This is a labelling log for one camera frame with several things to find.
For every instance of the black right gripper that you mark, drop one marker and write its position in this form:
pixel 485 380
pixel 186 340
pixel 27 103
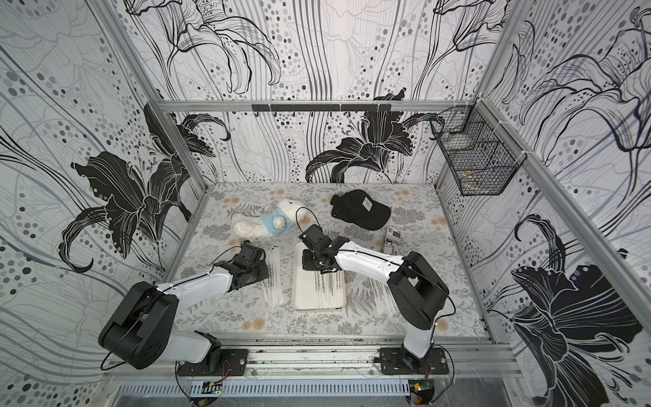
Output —
pixel 315 259

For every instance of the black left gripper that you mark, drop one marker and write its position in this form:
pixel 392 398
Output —
pixel 264 271

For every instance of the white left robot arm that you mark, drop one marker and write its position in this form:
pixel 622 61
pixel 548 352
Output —
pixel 141 330

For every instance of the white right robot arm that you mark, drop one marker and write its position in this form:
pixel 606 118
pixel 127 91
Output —
pixel 418 291

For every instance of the white rectangular storage tray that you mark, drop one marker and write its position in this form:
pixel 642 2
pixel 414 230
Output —
pixel 312 291

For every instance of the white plush toy blue shirt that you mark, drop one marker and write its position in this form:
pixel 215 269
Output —
pixel 273 221

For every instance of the black baseball cap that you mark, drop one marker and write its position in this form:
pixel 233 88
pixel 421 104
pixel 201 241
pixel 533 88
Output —
pixel 357 207

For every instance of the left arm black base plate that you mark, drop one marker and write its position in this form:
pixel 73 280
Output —
pixel 222 362

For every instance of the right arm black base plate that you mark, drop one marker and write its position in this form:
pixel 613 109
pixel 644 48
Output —
pixel 398 361

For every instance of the white slotted cable duct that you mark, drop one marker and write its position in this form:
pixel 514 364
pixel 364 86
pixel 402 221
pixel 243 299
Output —
pixel 250 388

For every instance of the black wire wall basket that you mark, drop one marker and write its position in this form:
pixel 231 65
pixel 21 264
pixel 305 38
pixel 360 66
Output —
pixel 472 144

